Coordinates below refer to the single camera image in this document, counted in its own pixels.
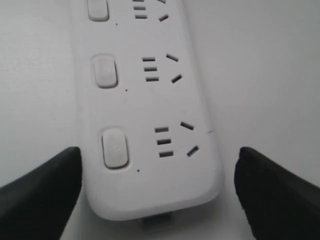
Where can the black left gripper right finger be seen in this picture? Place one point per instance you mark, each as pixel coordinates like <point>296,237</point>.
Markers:
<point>278,204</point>

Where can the white five-outlet power strip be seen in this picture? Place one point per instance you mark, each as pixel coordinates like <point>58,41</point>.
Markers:
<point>145,129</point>

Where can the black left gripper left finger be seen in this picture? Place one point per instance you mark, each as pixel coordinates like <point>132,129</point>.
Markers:
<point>38,205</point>

